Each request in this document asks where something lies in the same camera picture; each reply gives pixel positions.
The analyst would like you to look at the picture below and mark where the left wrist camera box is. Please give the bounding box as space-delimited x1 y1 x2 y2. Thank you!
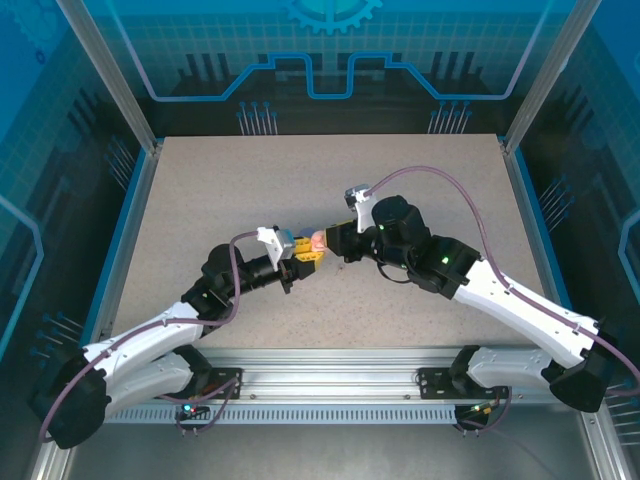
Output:
255 225 300 266

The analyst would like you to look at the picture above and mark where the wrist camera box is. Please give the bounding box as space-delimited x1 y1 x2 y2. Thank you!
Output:
342 184 377 235
255 225 300 266

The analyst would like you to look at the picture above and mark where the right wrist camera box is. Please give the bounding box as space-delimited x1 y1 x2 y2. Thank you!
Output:
342 184 377 235

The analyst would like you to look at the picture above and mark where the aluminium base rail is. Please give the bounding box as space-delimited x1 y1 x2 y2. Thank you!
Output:
189 346 561 407

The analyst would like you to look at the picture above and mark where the blue and aluminium side rail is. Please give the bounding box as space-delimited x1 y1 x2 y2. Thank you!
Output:
502 144 576 314
79 142 164 351

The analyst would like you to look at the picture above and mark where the white slotted cable duct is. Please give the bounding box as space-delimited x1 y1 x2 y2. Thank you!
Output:
106 403 474 427

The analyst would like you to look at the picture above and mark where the aluminium frame post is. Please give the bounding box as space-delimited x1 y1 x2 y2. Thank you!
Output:
53 0 165 154
501 0 597 155

